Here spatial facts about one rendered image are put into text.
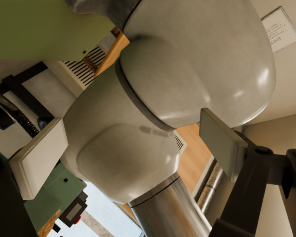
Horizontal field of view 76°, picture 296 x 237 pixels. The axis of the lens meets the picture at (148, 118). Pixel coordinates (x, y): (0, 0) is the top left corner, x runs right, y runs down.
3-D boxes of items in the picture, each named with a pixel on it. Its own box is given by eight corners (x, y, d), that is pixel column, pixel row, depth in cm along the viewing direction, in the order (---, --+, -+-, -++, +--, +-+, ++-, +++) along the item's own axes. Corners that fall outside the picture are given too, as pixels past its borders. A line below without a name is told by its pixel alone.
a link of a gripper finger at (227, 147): (237, 144, 12) (249, 143, 12) (200, 107, 18) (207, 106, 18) (231, 183, 13) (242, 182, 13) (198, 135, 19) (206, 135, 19)
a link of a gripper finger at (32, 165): (34, 200, 12) (21, 201, 12) (68, 145, 19) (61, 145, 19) (19, 161, 11) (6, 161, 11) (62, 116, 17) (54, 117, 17)
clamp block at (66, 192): (59, 170, 75) (76, 185, 76) (29, 200, 67) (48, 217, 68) (67, 167, 63) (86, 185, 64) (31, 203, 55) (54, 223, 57)
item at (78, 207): (75, 187, 75) (85, 197, 76) (52, 213, 68) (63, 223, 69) (84, 188, 64) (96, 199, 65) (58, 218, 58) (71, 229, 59)
